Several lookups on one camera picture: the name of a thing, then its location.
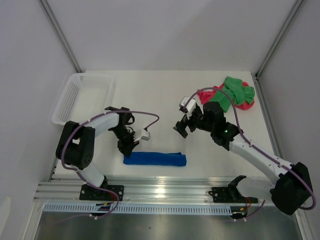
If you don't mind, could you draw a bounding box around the left aluminium frame post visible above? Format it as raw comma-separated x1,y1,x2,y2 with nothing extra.
37,0,83,73

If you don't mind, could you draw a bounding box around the aluminium extrusion rail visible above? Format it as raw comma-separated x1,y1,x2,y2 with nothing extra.
33,174,306,206

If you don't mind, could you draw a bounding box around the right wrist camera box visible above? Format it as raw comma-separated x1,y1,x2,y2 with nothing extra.
179,96,197,114

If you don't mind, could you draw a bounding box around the aluminium frame post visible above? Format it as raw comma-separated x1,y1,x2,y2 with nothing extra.
254,0,307,81
37,0,83,73

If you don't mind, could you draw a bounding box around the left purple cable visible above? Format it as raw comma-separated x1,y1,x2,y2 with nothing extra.
59,111,161,223

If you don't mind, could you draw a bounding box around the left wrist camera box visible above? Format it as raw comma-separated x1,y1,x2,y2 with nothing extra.
134,128,151,142

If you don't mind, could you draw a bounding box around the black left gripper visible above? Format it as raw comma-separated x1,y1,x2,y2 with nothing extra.
110,125,139,158

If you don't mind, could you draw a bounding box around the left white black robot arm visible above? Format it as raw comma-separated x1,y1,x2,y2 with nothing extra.
55,106,139,200

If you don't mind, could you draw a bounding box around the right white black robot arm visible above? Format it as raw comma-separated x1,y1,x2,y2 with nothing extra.
174,97,315,215

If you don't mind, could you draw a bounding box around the pink microfiber towel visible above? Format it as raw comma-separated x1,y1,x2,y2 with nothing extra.
196,81,256,111

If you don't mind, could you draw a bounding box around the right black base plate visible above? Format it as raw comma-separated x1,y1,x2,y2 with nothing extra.
208,186,259,204

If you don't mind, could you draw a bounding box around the blue microfiber towel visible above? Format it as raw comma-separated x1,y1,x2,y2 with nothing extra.
123,151,187,167

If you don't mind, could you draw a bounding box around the purple cable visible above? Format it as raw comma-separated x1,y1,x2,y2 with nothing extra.
59,111,161,223
181,86,315,221

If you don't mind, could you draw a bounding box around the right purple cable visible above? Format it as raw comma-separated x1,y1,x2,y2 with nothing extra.
181,86,315,221

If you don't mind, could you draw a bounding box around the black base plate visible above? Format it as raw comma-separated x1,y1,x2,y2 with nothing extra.
79,184,125,202
208,186,259,204

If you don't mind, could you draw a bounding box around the right aluminium frame post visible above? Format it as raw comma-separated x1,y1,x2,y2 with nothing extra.
254,0,307,81

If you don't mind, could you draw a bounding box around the white slotted cable duct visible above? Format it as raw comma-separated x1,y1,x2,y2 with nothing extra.
43,202,233,216

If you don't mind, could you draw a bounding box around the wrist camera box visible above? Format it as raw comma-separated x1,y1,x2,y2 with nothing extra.
134,128,151,142
179,96,197,114

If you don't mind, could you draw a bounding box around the green microfiber towel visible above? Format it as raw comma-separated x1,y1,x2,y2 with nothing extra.
207,76,256,114

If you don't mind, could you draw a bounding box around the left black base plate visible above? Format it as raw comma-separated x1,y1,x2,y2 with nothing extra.
79,184,125,202

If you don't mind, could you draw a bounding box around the white plastic basket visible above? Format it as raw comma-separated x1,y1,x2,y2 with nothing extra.
51,73,116,126

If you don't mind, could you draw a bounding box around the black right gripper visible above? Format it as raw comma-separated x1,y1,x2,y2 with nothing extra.
173,107,214,139

